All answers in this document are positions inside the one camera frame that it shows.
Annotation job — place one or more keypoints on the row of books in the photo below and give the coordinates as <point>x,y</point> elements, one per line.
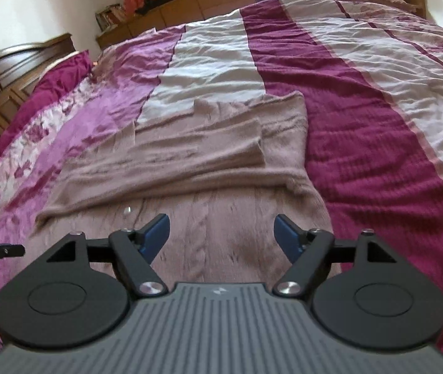
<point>110,16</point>

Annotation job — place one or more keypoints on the purple striped bedspread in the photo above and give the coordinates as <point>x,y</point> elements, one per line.
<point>346,124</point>

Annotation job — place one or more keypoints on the wooden headboard shelf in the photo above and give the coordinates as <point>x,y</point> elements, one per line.
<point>225,4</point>

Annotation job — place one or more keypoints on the pink knit sweater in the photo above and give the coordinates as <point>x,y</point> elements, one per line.
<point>205,152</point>

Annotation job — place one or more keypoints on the dark wooden cabinet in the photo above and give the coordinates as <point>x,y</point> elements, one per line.
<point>7,70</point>

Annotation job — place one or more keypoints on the magenta pillow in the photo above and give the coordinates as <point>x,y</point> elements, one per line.
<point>50,81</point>

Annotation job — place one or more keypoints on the dark cloth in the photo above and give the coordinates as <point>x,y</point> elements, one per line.
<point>159,4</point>

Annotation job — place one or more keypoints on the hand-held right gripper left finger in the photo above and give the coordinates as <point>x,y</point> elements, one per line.
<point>157,233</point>

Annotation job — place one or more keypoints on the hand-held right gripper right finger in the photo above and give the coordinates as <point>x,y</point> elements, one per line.
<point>286,234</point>

